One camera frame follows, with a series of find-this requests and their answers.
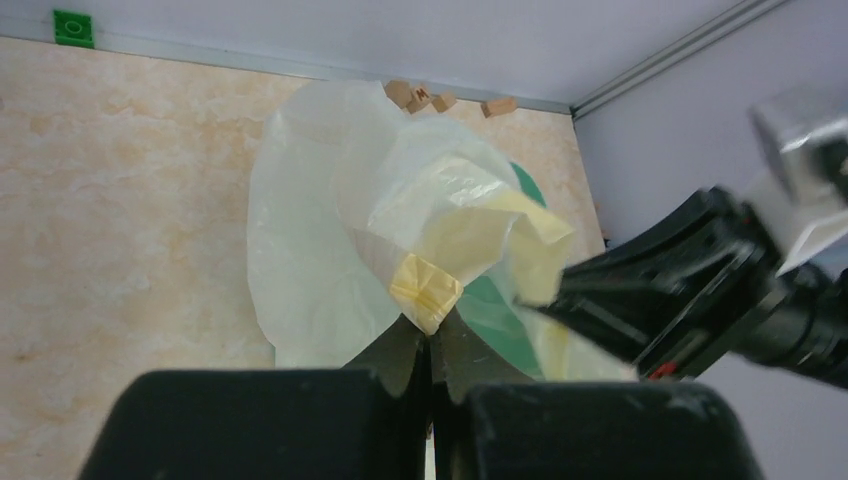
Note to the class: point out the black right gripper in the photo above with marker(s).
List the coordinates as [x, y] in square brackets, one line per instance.
[659, 301]

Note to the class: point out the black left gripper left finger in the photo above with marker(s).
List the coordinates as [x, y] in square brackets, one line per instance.
[365, 420]

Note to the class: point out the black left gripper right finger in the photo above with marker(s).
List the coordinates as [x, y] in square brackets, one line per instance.
[494, 422]

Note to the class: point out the green plastic trash bin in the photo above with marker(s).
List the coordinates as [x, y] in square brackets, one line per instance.
[496, 242]

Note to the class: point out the translucent yellow trash bag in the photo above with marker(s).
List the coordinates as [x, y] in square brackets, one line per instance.
[344, 230]

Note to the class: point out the wooden cork block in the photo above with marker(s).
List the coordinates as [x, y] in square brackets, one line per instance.
[499, 107]

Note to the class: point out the small wooden cube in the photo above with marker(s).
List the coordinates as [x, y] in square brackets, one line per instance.
[443, 102]

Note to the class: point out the small wooden block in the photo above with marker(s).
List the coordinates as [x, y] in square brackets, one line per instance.
[399, 92]

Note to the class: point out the small green block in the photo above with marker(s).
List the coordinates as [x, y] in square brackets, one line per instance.
[73, 29]

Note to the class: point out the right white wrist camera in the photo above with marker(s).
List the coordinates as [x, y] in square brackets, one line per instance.
[801, 200]

